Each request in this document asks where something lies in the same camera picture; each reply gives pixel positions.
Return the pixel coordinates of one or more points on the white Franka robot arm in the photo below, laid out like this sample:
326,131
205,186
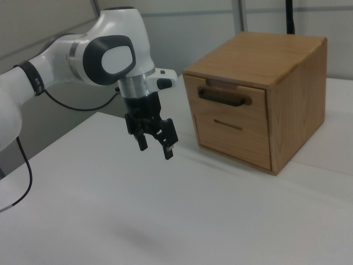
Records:
82,33

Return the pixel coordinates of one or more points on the grey partition post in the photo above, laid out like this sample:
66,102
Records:
240,13

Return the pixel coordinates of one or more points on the wooden two-drawer cabinet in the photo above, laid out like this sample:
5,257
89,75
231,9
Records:
298,110

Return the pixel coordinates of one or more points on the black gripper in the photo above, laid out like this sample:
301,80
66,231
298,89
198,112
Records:
142,106

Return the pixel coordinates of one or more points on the black pole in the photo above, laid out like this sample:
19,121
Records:
290,16

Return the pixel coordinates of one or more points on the wooden drawer with slot pull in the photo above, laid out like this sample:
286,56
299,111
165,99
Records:
234,146

